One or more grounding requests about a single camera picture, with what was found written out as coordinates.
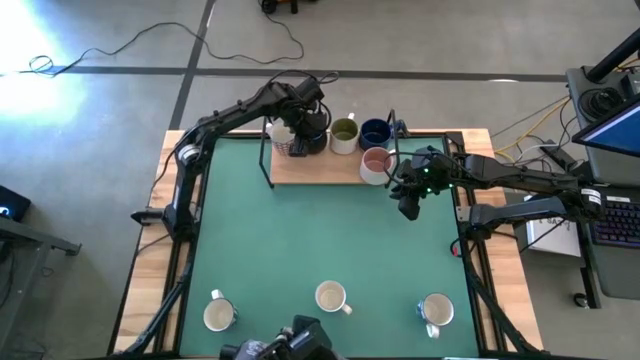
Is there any blue mug beige base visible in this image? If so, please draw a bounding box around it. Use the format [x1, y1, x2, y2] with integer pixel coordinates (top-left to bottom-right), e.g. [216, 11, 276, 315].
[358, 117, 393, 152]

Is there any grey computer cart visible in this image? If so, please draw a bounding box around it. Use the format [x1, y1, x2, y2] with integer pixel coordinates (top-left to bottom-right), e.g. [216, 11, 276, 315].
[565, 64, 640, 301]

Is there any grey metal stand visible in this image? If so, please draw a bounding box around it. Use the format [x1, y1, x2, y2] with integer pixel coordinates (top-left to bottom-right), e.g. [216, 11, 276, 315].
[0, 214, 84, 360]

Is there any yellow cable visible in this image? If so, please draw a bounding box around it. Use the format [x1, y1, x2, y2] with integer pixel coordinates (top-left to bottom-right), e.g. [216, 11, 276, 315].
[493, 97, 571, 155]

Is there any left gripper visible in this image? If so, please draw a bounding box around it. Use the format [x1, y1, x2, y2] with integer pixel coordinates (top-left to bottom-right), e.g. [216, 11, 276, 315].
[287, 102, 331, 158]

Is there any white mug pink inside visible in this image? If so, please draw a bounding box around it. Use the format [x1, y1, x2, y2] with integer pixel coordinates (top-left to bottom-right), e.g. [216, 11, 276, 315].
[358, 146, 397, 187]

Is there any black camera rig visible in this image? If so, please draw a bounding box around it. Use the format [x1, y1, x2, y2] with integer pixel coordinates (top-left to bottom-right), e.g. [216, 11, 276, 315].
[218, 313, 346, 360]

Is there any blue screen monitor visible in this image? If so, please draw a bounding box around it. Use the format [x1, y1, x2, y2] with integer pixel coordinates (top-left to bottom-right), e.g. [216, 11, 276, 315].
[571, 97, 640, 159]

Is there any black pole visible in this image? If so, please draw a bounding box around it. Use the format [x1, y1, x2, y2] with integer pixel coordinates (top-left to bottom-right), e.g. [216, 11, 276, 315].
[585, 40, 640, 85]

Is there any white paper box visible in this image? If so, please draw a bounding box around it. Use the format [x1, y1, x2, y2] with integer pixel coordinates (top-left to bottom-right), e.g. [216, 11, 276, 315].
[523, 192, 584, 259]

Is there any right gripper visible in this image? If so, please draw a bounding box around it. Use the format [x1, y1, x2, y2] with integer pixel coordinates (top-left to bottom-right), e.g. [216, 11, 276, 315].
[398, 147, 454, 221]

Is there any black keyboard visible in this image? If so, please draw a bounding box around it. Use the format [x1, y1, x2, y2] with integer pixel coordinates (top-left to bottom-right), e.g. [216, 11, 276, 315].
[589, 194, 640, 250]

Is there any white mug blue print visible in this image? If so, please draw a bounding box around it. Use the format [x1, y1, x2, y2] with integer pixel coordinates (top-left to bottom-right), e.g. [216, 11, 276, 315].
[416, 292, 456, 340]

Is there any black bracket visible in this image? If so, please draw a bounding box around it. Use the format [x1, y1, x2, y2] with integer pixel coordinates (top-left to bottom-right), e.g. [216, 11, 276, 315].
[130, 208, 166, 226]

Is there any coiled black cable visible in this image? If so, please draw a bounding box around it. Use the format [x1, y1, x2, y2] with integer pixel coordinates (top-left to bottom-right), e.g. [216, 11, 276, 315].
[578, 87, 625, 120]

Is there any black power strip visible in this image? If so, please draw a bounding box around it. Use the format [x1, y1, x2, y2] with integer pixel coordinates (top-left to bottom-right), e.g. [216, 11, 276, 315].
[538, 143, 584, 174]

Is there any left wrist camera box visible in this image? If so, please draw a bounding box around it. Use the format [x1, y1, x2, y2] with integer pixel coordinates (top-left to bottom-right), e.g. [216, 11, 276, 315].
[297, 77, 326, 107]

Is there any black device blue light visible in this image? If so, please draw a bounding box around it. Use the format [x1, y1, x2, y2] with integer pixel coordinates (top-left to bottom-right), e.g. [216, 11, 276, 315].
[0, 184, 32, 224]

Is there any white mug red lattice pattern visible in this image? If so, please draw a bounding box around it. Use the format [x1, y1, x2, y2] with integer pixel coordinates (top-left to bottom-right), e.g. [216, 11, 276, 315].
[268, 121, 297, 158]

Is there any black aluminium table frame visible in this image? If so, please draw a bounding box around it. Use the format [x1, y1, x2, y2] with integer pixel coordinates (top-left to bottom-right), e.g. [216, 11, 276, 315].
[107, 119, 544, 360]

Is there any green table mat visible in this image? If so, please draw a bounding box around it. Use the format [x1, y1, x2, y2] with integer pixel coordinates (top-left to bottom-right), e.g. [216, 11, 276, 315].
[178, 135, 481, 357]

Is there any white mug green leaf pattern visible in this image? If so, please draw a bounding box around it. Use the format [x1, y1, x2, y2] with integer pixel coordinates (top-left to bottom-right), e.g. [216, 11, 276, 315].
[314, 279, 354, 317]

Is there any white mug olive inside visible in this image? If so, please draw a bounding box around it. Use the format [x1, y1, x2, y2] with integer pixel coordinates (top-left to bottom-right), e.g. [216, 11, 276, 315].
[327, 112, 360, 157]

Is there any black floor cable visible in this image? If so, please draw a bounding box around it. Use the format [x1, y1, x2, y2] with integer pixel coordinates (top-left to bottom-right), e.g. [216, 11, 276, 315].
[27, 20, 306, 79]

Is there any wooden shelf black metal frame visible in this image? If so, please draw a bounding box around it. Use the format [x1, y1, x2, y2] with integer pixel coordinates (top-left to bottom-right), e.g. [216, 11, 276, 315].
[258, 108, 402, 190]

